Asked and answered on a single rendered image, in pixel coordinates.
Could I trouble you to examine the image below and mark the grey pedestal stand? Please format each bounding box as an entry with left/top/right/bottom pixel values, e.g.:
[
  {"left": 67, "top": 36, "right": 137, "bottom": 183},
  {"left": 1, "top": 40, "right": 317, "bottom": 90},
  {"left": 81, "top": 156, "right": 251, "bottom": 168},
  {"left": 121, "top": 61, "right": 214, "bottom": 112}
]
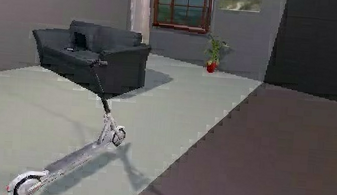
[{"left": 126, "top": 0, "right": 154, "bottom": 46}]

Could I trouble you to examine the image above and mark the dark grey sofa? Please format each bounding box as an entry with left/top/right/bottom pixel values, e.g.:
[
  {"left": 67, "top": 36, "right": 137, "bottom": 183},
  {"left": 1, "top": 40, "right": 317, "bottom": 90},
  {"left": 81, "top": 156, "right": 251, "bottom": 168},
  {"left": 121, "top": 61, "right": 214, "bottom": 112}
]
[{"left": 27, "top": 16, "right": 154, "bottom": 99}]

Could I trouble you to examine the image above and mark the green plant in red pot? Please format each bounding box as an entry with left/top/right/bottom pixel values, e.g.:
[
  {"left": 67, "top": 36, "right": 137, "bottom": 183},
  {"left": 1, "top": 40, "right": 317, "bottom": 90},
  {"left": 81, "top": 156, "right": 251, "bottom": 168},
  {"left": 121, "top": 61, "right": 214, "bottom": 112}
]
[{"left": 202, "top": 33, "right": 230, "bottom": 75}]

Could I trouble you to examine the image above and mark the white kick scooter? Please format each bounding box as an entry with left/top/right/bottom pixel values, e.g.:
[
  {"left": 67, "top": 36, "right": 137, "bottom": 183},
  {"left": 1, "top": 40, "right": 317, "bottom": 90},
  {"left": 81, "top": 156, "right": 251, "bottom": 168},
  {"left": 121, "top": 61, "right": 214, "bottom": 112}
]
[{"left": 5, "top": 52, "right": 133, "bottom": 195}]

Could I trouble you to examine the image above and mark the framed landscape picture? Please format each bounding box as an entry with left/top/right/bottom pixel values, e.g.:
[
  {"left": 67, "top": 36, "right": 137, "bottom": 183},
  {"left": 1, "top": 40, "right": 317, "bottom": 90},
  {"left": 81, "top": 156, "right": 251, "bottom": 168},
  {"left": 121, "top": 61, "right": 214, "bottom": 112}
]
[{"left": 219, "top": 0, "right": 264, "bottom": 14}]

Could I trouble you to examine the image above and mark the red framed window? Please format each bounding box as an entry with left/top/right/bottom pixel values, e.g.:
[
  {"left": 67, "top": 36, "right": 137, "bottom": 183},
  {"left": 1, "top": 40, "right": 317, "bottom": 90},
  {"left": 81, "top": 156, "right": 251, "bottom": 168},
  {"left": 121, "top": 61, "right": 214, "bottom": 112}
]
[{"left": 151, "top": 0, "right": 214, "bottom": 36}]

